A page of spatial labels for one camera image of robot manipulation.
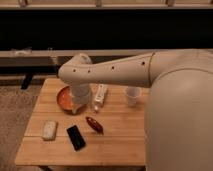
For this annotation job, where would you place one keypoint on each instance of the beige cylindrical gripper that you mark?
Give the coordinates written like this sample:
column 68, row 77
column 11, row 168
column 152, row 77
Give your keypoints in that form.
column 80, row 94

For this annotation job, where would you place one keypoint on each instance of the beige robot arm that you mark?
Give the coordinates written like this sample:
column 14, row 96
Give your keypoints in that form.
column 178, row 119

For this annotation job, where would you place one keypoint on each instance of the orange plate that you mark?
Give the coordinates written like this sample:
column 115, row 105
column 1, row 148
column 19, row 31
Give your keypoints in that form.
column 64, row 100

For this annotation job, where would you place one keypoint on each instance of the white tube with cap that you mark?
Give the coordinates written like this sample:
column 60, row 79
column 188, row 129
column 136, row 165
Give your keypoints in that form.
column 100, row 96

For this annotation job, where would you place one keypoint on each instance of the dark red oblong object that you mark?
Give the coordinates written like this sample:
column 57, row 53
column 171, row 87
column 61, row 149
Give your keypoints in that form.
column 94, row 124

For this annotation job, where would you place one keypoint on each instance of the white rectangular sponge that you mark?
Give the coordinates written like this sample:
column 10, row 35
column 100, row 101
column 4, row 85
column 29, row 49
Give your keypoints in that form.
column 49, row 130

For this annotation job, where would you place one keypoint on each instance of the black smartphone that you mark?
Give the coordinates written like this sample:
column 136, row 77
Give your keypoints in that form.
column 76, row 138

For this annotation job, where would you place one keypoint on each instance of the wooden table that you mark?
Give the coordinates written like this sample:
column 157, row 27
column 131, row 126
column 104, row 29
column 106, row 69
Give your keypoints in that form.
column 120, row 144

